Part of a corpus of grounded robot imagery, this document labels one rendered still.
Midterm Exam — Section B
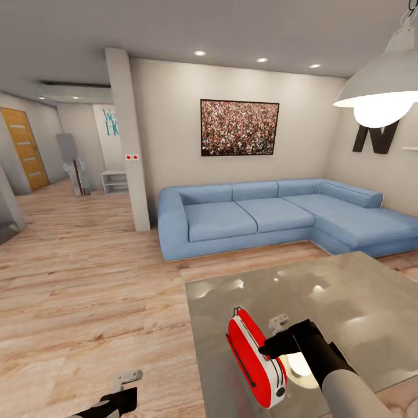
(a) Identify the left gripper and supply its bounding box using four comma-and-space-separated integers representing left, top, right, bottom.
100, 387, 138, 417

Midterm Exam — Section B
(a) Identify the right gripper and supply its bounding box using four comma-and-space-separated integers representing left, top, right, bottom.
258, 329, 295, 359

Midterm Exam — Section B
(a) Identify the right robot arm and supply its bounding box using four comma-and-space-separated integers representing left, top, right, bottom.
258, 314, 397, 418

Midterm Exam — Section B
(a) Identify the radio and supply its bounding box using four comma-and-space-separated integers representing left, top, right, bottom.
226, 308, 287, 409

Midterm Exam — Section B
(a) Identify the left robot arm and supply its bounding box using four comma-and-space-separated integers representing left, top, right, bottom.
67, 370, 143, 418

